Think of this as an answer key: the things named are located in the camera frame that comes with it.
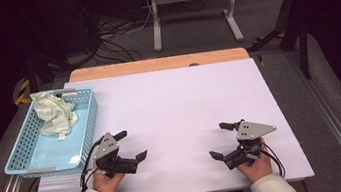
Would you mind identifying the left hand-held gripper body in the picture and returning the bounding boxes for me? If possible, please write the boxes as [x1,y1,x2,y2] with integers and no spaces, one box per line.
[90,127,141,181]

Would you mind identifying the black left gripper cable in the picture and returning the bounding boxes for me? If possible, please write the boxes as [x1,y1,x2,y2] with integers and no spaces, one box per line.
[73,137,111,192]

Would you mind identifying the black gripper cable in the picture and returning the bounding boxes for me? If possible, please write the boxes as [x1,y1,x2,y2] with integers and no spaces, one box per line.
[259,140,287,181]
[73,137,111,192]

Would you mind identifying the bundle of floor cables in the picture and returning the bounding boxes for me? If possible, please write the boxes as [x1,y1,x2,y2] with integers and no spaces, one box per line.
[70,0,161,69]

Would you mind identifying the black metal stand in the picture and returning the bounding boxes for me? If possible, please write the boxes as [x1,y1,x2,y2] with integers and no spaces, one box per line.
[240,0,315,88]

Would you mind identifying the light blue plastic basket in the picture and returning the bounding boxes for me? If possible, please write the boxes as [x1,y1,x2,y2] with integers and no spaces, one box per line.
[0,83,108,185]

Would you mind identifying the yellow black hazard tape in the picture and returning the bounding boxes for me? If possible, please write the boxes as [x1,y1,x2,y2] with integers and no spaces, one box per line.
[10,79,33,108]

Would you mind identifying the light green cloth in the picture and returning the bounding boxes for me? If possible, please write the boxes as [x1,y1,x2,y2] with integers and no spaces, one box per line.
[29,86,83,145]

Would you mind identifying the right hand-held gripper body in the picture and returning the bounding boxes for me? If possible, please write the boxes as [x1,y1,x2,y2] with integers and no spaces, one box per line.
[219,115,283,172]

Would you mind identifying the person's left hand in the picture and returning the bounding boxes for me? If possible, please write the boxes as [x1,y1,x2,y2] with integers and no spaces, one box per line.
[89,158,128,192]

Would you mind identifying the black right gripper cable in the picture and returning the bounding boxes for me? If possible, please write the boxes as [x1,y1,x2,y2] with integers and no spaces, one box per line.
[259,140,287,181]

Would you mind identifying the wooden table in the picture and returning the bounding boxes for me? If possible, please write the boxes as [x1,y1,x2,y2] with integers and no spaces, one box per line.
[67,45,251,85]

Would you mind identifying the person's right hand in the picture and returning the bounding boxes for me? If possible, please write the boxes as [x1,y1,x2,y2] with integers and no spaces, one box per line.
[233,149,275,186]

